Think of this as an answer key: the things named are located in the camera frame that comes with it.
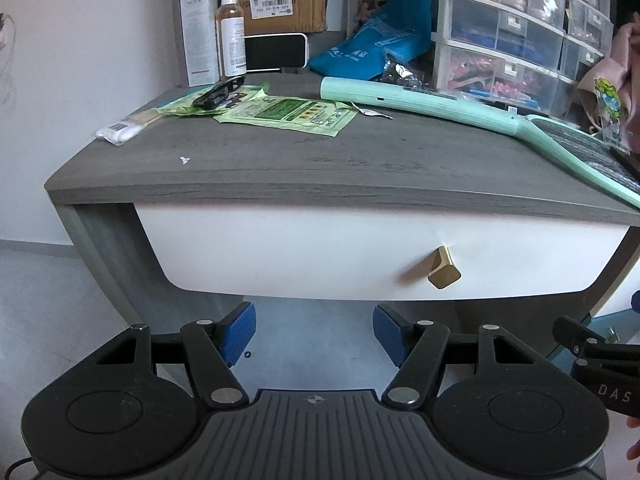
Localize white framed phone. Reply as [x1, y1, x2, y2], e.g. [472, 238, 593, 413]
[244, 33, 310, 72]

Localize clear bottle with white label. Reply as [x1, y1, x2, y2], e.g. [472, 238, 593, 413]
[215, 0, 247, 81]

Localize large green flat packet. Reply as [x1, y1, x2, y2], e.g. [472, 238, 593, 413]
[213, 96, 359, 137]

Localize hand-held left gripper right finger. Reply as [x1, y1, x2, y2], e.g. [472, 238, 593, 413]
[372, 304, 543, 408]

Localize mint green electric fly swatter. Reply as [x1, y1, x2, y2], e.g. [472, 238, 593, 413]
[320, 76, 640, 209]

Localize black glasses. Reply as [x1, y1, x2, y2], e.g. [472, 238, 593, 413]
[192, 77, 246, 110]

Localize clear plastic drawer organizer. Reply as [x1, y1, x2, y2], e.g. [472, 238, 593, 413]
[431, 0, 615, 118]

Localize black cable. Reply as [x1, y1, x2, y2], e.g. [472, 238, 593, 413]
[0, 457, 36, 480]

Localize cartoon printed clear packet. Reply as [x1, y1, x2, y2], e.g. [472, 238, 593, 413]
[592, 72, 635, 151]

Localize blue plastic bag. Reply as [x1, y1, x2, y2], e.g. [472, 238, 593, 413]
[307, 0, 441, 77]

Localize black crinkled plastic wrapper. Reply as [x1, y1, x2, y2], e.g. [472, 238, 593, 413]
[377, 47, 431, 91]

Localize torn wrapper scrap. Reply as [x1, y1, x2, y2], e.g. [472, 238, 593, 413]
[350, 102, 394, 121]

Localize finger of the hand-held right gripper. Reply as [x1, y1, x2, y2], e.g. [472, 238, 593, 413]
[552, 316, 609, 359]

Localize tall white carton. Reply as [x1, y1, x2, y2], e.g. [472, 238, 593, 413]
[179, 0, 221, 87]

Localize cotton swab packet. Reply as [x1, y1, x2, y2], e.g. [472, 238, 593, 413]
[95, 111, 163, 147]

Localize person's right hand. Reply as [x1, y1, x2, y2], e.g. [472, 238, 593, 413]
[626, 415, 640, 462]

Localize white drawer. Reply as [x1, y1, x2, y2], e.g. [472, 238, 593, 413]
[134, 202, 632, 302]

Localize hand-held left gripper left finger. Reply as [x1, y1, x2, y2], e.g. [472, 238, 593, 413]
[90, 302, 257, 408]

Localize small green flat packet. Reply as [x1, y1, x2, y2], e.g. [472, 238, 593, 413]
[157, 85, 271, 117]

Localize gold drawer knob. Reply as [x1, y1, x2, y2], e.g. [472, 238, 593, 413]
[426, 245, 462, 291]

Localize grey wooden nightstand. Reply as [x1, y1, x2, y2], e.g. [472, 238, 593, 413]
[44, 72, 640, 361]

